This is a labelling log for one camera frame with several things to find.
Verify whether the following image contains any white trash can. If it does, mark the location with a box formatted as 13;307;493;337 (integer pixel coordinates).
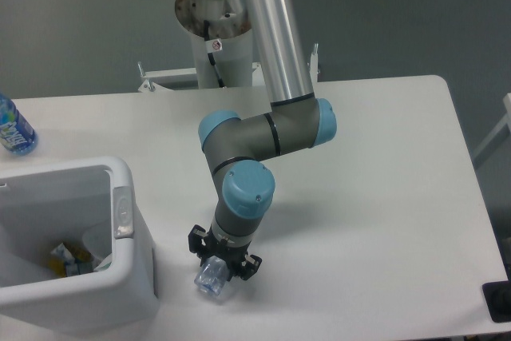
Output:
1;157;159;333

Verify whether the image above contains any crushed clear plastic bottle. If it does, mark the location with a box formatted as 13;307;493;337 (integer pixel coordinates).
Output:
194;256;230;297

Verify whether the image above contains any white frame at right edge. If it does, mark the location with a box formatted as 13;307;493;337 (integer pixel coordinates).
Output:
472;93;510;169

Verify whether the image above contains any yellow snack wrapper trash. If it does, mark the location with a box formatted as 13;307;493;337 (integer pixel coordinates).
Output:
48;242;93;278

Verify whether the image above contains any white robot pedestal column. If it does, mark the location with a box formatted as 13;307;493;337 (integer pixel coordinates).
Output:
175;0;253;89

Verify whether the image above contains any clear plastic wrapper bag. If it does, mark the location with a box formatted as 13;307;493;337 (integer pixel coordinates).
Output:
91;253;113;272

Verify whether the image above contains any black device at table edge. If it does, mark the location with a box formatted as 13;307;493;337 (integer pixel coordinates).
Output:
482;280;510;323

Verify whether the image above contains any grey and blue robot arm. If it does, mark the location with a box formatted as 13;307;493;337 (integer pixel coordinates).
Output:
175;0;337;280

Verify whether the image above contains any blue labelled water bottle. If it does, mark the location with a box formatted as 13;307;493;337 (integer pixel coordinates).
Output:
1;94;38;156

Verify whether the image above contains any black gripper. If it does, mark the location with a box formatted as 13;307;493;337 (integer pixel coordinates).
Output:
188;224;262;280

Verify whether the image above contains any white metal base frame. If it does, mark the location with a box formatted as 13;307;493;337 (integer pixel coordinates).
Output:
137;42;321;93

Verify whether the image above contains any black cable on pedestal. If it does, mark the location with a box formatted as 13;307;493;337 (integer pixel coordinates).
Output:
203;19;227;89

